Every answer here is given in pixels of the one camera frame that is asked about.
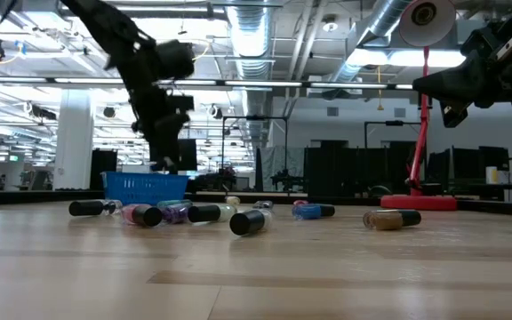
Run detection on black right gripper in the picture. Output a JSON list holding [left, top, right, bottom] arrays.
[[412, 44, 512, 130]]

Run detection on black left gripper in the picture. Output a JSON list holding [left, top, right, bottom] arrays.
[[124, 79, 193, 175]]

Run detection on blue plastic basket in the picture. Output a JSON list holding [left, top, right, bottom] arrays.
[[101, 171, 190, 206]]

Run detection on teal nail polish bottle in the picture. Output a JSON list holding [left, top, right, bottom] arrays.
[[156, 198, 194, 209]]

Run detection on purple glitter nail polish bottle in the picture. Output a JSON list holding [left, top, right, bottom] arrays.
[[161, 206, 190, 225]]

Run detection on pink nail polish bottle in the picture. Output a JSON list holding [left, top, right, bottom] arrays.
[[121, 204, 164, 228]]

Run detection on pale green nail polish bottle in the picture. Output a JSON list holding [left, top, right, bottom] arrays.
[[187, 204, 238, 224]]

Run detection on clear nail polish bottle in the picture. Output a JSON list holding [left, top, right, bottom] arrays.
[[68, 199, 124, 218]]

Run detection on white nail polish bottle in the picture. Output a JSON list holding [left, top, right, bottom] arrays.
[[229, 208, 274, 237]]

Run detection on gold glitter nail polish bottle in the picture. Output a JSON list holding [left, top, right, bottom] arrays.
[[362, 209, 422, 231]]

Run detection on blue nail polish bottle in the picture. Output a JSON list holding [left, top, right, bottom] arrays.
[[292, 203, 336, 221]]

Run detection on background robot workstation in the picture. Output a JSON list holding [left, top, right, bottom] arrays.
[[195, 166, 238, 192], [270, 168, 306, 192]]

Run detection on black cabinet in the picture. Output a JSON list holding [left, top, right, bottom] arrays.
[[89, 148, 118, 191]]

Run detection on black workstation panels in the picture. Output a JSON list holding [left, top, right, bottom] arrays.
[[426, 145, 510, 184]]

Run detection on white building column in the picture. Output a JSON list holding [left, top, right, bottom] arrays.
[[52, 88, 95, 191]]

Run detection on grey tarp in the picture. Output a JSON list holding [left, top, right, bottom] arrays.
[[255, 145, 306, 192]]

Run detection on red desk lamp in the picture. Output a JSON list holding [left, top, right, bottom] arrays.
[[380, 0, 458, 212]]

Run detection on black overhead light bar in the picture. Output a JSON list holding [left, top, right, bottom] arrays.
[[0, 75, 421, 92]]

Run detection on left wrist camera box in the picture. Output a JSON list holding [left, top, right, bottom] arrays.
[[165, 93, 196, 113]]

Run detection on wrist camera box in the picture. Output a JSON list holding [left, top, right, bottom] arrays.
[[460, 17, 512, 61], [165, 93, 196, 113]]

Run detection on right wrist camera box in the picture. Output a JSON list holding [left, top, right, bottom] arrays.
[[460, 17, 512, 61]]

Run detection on black gantry frame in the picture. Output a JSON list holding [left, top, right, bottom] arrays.
[[364, 120, 421, 150], [221, 116, 289, 192]]

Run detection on yellow hanging cord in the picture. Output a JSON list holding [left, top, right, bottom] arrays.
[[375, 65, 385, 111]]

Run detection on silver air duct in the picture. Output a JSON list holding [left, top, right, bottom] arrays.
[[225, 0, 276, 148], [322, 0, 415, 101]]

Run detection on black partition wall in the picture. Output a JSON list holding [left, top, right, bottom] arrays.
[[303, 140, 417, 197]]

